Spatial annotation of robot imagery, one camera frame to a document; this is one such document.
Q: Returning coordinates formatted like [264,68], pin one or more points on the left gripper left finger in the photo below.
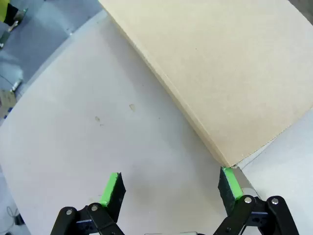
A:
[113,195]

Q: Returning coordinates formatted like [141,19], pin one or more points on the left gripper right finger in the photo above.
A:
[232,188]

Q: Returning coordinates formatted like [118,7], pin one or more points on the brown cardboard shipping box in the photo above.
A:
[220,73]

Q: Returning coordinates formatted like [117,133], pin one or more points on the person in yellow apron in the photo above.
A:
[6,11]

